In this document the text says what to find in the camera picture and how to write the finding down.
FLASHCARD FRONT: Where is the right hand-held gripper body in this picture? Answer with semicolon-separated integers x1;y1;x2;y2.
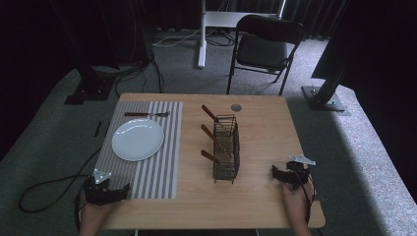
283;153;317;192

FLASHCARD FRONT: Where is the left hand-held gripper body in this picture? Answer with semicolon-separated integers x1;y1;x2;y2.
83;168;120;207

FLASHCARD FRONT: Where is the person's left hand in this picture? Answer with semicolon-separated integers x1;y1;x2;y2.
79;200;116;228

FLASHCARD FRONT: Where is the person's right hand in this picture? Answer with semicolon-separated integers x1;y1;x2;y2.
281;179;315;228

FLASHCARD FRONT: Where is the grey striped placemat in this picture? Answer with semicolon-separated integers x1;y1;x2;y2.
94;100;184;201

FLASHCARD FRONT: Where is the white round plate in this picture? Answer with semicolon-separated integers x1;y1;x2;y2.
111;118;165;162

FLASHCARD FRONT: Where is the black metal stand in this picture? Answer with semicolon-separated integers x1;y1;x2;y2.
300;0;351;116
48;0;116;106

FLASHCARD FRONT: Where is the black folding chair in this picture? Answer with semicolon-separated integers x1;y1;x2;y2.
225;14;306;97

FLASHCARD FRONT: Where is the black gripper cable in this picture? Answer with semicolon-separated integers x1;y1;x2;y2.
17;147;103;214
292;162;318;227

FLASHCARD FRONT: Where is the black wire cutlery rack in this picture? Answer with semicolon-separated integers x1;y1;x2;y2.
211;113;241;185

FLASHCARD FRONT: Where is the wooden-handled utensil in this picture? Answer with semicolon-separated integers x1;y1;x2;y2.
201;104;230;133
200;124;232;157
200;149;230;170

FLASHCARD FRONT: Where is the fork with wooden handle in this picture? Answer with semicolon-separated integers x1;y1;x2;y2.
123;110;171;119

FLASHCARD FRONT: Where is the bundle of floor cables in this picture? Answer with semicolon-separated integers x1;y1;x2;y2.
91;28;237;98

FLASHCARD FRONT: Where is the white desk frame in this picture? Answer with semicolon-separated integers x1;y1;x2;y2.
197;0;287;70

